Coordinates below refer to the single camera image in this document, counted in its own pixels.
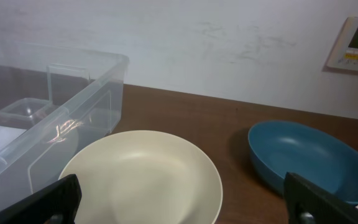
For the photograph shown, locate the clear plastic storage bin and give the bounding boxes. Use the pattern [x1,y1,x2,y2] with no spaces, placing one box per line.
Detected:
[0,41,129,211]

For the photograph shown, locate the blue plate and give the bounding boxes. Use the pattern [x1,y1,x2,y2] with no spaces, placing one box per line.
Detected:
[248,121,358,205]

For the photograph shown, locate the white wall control panel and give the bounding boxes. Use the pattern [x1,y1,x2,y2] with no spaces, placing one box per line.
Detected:
[326,17,358,72]

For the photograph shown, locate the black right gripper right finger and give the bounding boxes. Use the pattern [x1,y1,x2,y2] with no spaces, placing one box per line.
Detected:
[283,172,358,224]

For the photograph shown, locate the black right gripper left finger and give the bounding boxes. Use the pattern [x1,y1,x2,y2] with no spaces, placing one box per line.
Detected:
[0,174,82,224]

